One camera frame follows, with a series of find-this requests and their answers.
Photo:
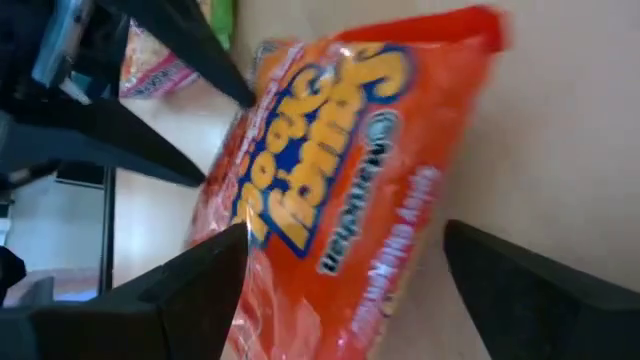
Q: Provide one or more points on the red Maruchan saucy noodles packet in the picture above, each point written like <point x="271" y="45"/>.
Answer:
<point x="350" y="175"/>

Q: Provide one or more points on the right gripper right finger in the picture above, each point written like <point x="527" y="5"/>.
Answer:
<point x="540" y="310"/>

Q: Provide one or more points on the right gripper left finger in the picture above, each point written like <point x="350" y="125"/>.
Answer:
<point x="165" y="320"/>

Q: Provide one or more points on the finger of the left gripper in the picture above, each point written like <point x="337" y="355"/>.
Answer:
<point x="100" y="140"/>
<point x="185" y="45"/>

